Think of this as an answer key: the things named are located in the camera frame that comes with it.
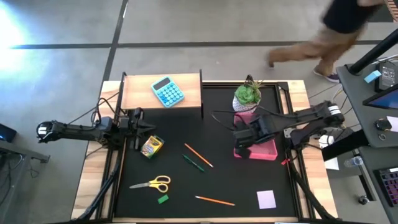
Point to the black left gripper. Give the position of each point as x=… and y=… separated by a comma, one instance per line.
x=136, y=133

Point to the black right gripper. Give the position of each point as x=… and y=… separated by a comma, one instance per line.
x=258, y=130

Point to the yellow green crayon box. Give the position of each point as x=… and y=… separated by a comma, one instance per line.
x=151, y=146

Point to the pink plastic pencil case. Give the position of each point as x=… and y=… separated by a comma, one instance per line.
x=264, y=152

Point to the orange pencil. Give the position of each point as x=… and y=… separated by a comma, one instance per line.
x=214, y=200
x=199, y=155

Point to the green pen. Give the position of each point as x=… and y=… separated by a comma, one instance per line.
x=192, y=162

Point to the purple sticky note pad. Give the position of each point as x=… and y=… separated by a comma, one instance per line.
x=266, y=199

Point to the green eraser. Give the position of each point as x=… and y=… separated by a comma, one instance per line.
x=163, y=199

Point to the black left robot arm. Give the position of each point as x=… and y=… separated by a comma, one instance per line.
x=77, y=132

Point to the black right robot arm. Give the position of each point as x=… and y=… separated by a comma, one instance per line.
x=311, y=119

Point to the teal calculator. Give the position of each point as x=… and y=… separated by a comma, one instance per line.
x=168, y=92

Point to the red tape piece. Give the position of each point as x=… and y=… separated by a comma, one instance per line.
x=285, y=161

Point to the succulent in white pot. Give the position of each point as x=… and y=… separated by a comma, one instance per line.
x=247, y=96

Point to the black table mat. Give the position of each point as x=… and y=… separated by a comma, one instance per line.
x=149, y=211

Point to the white power block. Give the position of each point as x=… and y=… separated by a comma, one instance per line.
x=326, y=141

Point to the white paper sheet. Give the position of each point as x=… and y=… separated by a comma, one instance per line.
x=332, y=164

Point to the black desk support bar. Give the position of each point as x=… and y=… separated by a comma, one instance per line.
x=345, y=144

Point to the clear water bottle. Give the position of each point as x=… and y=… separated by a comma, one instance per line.
x=354, y=161

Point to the grey side desk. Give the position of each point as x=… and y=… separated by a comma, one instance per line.
x=357, y=93

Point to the black caster wheel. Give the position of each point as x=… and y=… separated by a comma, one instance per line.
x=363, y=200

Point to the black box with blue light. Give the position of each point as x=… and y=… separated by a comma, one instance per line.
x=7, y=133

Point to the black computer mouse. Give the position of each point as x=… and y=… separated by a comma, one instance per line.
x=383, y=124

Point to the blue sticky note pad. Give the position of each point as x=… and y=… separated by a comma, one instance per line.
x=372, y=76

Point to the black tablet screen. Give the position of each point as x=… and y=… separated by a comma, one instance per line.
x=384, y=100

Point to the black keyboard with lit keys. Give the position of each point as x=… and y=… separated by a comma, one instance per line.
x=390, y=186

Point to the white paper on desk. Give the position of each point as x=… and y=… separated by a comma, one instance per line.
x=393, y=124

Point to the black power adapter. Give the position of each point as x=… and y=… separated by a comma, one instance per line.
x=385, y=76

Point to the black slanted pole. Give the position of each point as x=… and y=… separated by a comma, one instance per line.
x=373, y=53

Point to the person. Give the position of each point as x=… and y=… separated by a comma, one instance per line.
x=342, y=15

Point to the wooden shelf with black frame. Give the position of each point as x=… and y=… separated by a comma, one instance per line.
x=136, y=93

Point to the black aluminium table frame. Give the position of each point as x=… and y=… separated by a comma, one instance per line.
x=289, y=99

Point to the black table-level camera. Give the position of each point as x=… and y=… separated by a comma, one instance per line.
x=249, y=77

